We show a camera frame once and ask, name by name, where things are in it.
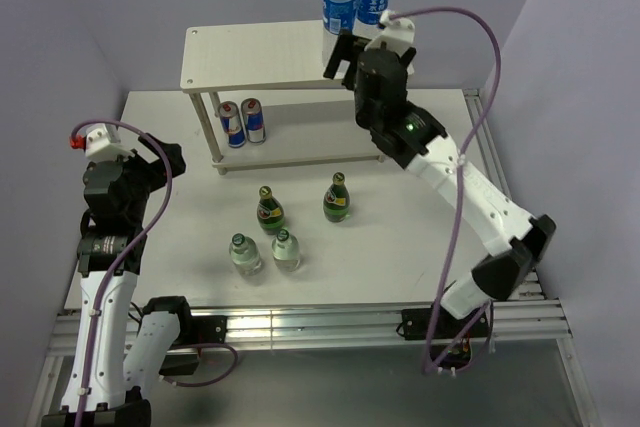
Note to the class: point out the right clear glass bottle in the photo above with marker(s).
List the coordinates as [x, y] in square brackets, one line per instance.
[286, 251]

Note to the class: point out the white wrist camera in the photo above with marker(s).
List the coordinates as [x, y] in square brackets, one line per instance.
[397, 34]
[101, 143]

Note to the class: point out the left clear glass bottle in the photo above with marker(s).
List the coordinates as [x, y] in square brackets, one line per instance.
[245, 255]

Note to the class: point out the red bull can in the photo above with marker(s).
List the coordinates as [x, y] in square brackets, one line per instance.
[253, 120]
[232, 124]

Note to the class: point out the aluminium frame rail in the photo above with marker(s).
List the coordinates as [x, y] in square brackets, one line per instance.
[355, 278]

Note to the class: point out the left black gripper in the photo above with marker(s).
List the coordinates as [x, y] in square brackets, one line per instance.
[158, 169]

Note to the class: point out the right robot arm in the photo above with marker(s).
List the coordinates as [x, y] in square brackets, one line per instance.
[514, 239]

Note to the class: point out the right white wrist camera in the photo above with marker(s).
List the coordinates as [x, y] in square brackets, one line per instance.
[397, 34]

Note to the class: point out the clear glass bottle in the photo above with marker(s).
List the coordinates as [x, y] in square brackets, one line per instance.
[245, 255]
[286, 251]

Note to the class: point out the green glass bottle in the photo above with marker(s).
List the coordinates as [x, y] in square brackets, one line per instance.
[336, 201]
[270, 213]

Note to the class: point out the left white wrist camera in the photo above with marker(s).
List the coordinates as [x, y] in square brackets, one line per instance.
[101, 143]

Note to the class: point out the beige two-tier shelf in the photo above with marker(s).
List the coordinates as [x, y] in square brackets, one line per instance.
[308, 119]

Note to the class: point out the right red bull can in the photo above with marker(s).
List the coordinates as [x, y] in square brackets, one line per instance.
[253, 120]

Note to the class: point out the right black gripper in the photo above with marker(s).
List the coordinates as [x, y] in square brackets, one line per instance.
[347, 49]

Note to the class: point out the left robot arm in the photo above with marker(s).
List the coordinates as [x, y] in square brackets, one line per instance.
[110, 383]

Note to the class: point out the left red bull can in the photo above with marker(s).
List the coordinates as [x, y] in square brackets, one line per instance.
[232, 124]

